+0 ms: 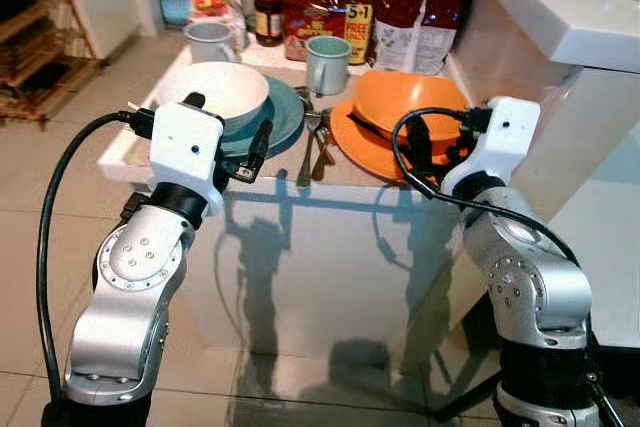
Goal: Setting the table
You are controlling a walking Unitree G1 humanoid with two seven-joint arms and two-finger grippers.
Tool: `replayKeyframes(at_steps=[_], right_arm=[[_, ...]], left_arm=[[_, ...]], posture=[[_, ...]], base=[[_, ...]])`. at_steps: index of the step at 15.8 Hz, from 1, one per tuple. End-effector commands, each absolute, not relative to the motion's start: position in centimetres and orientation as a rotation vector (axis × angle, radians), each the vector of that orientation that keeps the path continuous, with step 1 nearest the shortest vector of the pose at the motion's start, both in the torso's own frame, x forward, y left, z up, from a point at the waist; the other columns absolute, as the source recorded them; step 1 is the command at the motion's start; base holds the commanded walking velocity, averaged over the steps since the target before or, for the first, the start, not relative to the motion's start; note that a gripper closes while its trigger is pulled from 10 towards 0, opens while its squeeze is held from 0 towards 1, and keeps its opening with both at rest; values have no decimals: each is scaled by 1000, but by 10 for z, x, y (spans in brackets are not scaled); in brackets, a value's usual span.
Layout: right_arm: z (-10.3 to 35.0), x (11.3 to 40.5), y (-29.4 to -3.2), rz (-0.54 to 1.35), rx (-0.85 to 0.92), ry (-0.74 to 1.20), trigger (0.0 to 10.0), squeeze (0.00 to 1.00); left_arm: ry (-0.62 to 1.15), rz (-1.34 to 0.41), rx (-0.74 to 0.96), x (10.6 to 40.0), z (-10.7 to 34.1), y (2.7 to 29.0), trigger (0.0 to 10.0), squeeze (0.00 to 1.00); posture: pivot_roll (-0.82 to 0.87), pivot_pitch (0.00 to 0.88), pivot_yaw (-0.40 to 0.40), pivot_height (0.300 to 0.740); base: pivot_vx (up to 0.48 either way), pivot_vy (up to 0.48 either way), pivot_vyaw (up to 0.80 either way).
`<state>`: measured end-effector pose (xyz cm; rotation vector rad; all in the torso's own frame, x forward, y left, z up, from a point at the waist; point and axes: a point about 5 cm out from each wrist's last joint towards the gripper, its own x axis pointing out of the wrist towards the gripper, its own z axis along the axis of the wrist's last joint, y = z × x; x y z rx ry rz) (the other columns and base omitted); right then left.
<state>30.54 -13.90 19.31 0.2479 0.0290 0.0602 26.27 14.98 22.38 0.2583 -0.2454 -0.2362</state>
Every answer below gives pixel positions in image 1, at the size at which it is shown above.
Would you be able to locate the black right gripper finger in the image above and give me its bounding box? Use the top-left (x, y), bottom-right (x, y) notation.
top-left (404, 114), bottom-right (432, 177)

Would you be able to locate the white bowl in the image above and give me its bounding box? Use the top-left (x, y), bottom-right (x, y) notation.
top-left (158, 61), bottom-right (272, 136)

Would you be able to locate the teal plate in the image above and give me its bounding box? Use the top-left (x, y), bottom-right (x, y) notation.
top-left (215, 77), bottom-right (307, 159)

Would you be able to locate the silver fork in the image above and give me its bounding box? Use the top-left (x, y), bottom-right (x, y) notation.
top-left (295, 86), bottom-right (322, 190)

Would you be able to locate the orange bowl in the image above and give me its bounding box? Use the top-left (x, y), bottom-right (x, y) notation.
top-left (352, 69), bottom-right (470, 144)

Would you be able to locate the orange plate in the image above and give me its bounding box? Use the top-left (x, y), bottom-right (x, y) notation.
top-left (329, 97), bottom-right (473, 186)

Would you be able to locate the grey mug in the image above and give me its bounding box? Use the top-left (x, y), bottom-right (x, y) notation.
top-left (183, 20), bottom-right (242, 66)

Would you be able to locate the bronze spoon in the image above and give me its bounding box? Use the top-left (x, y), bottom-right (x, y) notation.
top-left (310, 109), bottom-right (339, 185)

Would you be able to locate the teal mug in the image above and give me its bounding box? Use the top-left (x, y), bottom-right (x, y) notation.
top-left (304, 35), bottom-right (354, 97)

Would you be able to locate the red-lidded jam jar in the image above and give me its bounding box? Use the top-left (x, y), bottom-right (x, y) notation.
top-left (252, 0), bottom-right (286, 48)

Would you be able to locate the red and white bread bag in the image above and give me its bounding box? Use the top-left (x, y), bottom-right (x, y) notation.
top-left (370, 0), bottom-right (463, 75)

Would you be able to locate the white table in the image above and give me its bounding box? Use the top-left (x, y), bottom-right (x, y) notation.
top-left (96, 32), bottom-right (640, 360)

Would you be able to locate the red food pack yellow label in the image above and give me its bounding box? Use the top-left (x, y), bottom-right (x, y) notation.
top-left (282, 0), bottom-right (377, 65)

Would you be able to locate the wooden rack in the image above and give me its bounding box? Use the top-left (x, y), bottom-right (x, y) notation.
top-left (0, 0), bottom-right (104, 131)

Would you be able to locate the white cabinet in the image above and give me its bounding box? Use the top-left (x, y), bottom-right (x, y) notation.
top-left (548, 127), bottom-right (640, 323)

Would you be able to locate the white counter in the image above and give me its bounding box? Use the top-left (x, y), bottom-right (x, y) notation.
top-left (448, 0), bottom-right (640, 75)

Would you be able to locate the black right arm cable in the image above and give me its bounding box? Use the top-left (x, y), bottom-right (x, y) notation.
top-left (390, 105), bottom-right (611, 290)

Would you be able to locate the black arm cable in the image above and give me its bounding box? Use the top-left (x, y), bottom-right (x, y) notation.
top-left (35, 107), bottom-right (157, 404)
top-left (390, 105), bottom-right (611, 290)

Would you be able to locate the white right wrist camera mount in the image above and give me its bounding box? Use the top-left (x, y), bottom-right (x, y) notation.
top-left (443, 97), bottom-right (542, 200)

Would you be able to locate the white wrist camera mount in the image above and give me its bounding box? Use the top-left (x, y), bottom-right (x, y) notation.
top-left (148, 102), bottom-right (228, 219)
top-left (443, 97), bottom-right (542, 200)

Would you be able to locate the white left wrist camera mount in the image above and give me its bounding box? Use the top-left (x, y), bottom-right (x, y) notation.
top-left (148, 102), bottom-right (228, 219)

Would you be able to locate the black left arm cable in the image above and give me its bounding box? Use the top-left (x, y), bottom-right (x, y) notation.
top-left (35, 107), bottom-right (157, 404)

